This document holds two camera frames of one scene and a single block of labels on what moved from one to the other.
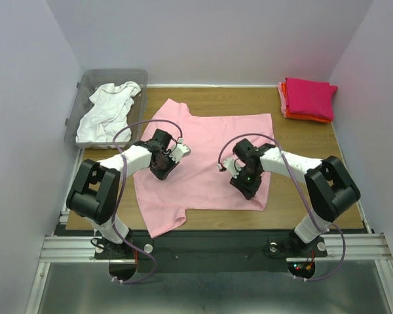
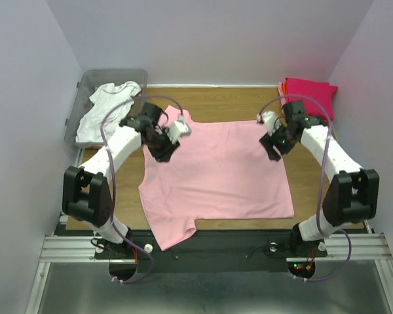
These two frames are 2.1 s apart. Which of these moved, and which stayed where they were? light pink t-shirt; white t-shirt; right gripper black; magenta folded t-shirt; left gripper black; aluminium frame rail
Moved: light pink t-shirt; right gripper black; left gripper black
Stayed: white t-shirt; magenta folded t-shirt; aluminium frame rail
